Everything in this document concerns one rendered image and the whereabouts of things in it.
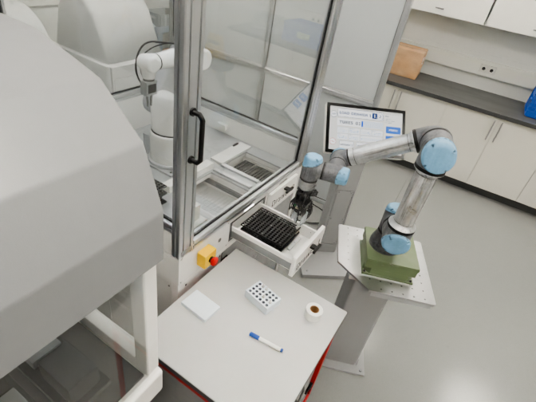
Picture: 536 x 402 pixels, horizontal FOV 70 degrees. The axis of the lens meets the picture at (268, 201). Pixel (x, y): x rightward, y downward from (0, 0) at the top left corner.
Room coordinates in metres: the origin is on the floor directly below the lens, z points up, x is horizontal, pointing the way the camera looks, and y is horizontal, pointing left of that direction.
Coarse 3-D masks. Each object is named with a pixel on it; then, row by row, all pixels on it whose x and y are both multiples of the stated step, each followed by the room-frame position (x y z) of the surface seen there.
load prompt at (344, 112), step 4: (340, 108) 2.30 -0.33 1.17; (344, 108) 2.31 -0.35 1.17; (340, 112) 2.28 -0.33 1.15; (344, 112) 2.29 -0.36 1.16; (348, 112) 2.30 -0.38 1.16; (352, 112) 2.31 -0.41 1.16; (356, 112) 2.31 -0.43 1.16; (360, 112) 2.32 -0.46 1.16; (364, 112) 2.33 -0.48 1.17; (368, 112) 2.33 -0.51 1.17; (372, 112) 2.34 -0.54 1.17; (376, 112) 2.35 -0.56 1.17; (380, 112) 2.36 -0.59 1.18; (344, 116) 2.28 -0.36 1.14; (348, 116) 2.28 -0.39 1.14; (352, 116) 2.29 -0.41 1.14; (356, 116) 2.30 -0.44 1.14; (360, 116) 2.30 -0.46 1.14; (364, 116) 2.31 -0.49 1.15; (368, 116) 2.32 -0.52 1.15; (372, 116) 2.33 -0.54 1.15; (376, 116) 2.33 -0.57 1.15; (380, 116) 2.34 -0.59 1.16; (380, 120) 2.32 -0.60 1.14
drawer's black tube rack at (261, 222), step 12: (252, 216) 1.43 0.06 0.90; (264, 216) 1.48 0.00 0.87; (276, 216) 1.46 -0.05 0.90; (240, 228) 1.36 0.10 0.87; (252, 228) 1.34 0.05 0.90; (264, 228) 1.37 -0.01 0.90; (276, 228) 1.38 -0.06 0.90; (288, 228) 1.40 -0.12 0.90; (264, 240) 1.31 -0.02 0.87; (276, 240) 1.29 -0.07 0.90
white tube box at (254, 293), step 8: (248, 288) 1.08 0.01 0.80; (256, 288) 1.09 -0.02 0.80; (264, 288) 1.10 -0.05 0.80; (248, 296) 1.06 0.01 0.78; (256, 296) 1.06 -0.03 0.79; (272, 296) 1.07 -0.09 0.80; (256, 304) 1.03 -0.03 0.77; (264, 304) 1.02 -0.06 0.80; (272, 304) 1.03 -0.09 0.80; (264, 312) 1.00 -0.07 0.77
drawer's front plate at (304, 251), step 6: (324, 228) 1.41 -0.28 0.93; (318, 234) 1.36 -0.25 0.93; (312, 240) 1.31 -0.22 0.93; (318, 240) 1.38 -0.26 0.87; (306, 246) 1.26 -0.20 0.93; (300, 252) 1.21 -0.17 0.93; (306, 252) 1.27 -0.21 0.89; (312, 252) 1.34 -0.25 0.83; (294, 258) 1.17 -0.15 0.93; (300, 258) 1.21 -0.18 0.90; (306, 258) 1.29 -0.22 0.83; (294, 264) 1.17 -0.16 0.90; (300, 264) 1.23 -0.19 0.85; (294, 270) 1.18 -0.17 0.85
